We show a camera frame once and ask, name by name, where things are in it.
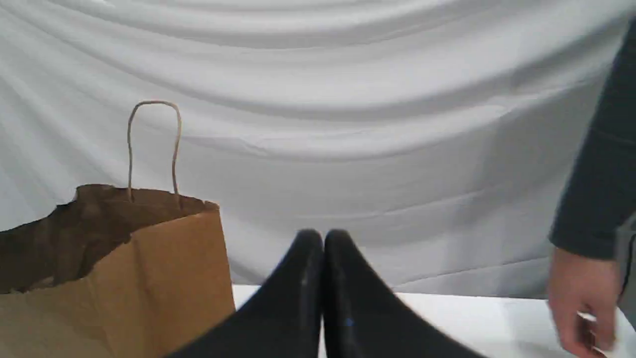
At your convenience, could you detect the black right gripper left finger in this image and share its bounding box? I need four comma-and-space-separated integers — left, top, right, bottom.
170, 229, 324, 358

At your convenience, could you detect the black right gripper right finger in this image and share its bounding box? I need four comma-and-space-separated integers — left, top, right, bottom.
323, 229, 479, 358

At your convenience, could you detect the brown paper bag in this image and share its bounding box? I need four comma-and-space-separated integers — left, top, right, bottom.
0, 100, 236, 358

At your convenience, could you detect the dark grey sleeved forearm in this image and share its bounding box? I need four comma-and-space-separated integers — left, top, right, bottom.
550, 22, 636, 260

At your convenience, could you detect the person's bare hand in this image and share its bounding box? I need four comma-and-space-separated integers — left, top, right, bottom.
548, 248, 620, 358

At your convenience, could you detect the white draped backdrop cloth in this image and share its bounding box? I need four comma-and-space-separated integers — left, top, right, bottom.
0, 0, 635, 297

